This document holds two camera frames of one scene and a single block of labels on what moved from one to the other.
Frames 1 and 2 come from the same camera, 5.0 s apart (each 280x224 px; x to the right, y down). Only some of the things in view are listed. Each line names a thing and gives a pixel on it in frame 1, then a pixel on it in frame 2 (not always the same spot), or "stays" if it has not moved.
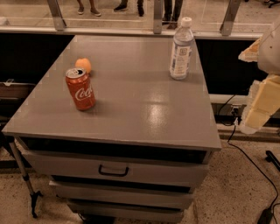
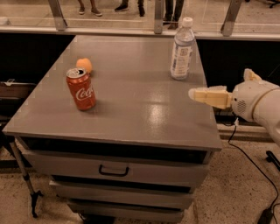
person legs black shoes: x=122 y=7 stays
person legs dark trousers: x=178 y=6 stays
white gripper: x=270 y=52 -> x=247 y=100
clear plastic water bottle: x=181 y=51 stays
